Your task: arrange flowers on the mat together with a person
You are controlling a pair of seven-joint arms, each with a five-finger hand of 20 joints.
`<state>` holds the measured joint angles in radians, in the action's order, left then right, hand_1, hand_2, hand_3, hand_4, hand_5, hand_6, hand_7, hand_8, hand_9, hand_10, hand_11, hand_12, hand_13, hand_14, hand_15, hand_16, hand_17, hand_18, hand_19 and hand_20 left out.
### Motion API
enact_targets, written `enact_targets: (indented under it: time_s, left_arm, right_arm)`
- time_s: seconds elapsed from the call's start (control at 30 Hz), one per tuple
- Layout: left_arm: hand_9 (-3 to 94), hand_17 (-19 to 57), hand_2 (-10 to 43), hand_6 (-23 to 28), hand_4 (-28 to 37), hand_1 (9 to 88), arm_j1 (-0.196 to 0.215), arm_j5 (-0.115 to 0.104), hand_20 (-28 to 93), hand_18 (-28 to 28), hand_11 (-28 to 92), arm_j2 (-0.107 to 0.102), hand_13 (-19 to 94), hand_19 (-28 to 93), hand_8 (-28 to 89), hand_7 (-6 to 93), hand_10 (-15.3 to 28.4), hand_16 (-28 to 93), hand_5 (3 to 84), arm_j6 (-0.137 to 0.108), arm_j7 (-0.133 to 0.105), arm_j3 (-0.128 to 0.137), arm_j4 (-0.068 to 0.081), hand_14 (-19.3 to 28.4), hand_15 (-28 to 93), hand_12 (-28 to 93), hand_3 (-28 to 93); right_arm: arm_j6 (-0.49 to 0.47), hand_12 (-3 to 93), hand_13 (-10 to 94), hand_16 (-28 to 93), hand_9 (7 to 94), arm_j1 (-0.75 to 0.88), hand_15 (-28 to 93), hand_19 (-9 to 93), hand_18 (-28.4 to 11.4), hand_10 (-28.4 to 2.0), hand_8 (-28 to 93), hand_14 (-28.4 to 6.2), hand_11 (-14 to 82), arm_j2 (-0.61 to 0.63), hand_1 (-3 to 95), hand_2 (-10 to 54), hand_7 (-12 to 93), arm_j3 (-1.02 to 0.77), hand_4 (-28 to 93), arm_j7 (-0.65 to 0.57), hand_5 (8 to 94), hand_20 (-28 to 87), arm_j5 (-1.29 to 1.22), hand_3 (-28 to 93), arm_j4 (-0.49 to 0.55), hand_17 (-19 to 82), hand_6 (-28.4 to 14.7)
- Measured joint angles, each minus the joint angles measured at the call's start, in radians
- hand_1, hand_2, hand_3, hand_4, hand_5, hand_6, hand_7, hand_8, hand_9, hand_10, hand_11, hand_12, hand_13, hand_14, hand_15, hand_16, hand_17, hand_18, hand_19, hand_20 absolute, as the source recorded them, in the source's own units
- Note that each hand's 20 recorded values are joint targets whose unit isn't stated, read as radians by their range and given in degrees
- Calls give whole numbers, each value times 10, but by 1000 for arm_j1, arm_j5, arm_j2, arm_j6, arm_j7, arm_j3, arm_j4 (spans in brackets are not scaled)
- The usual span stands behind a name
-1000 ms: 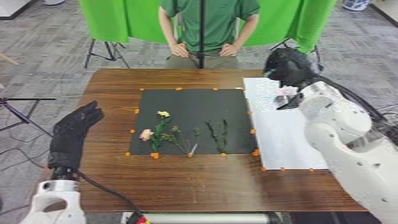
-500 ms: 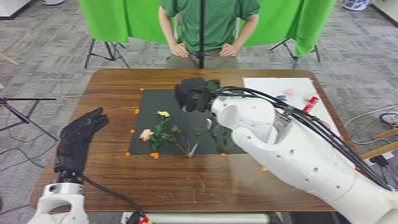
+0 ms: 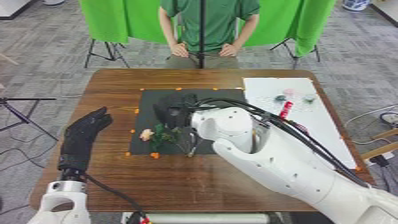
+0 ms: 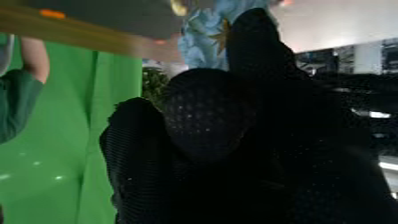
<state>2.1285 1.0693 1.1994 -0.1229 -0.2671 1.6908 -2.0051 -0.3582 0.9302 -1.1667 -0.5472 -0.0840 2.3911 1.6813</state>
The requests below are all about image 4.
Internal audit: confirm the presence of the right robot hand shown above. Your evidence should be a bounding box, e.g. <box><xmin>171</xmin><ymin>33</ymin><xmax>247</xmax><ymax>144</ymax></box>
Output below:
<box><xmin>98</xmin><ymin>7</ymin><xmax>398</xmax><ymax>224</ymax></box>

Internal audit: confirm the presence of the person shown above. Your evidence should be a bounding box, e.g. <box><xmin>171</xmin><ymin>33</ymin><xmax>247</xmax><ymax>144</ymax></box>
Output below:
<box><xmin>0</xmin><ymin>33</ymin><xmax>52</xmax><ymax>146</ymax></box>

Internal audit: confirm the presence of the dark mat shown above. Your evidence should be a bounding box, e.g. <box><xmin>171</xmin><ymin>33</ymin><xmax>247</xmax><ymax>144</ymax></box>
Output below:
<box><xmin>25</xmin><ymin>0</ymin><xmax>185</xmax><ymax>40</ymax></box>

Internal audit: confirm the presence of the pale blue flower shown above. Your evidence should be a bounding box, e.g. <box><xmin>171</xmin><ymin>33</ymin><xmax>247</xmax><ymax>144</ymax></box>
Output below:
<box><xmin>176</xmin><ymin>0</ymin><xmax>238</xmax><ymax>71</ymax></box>

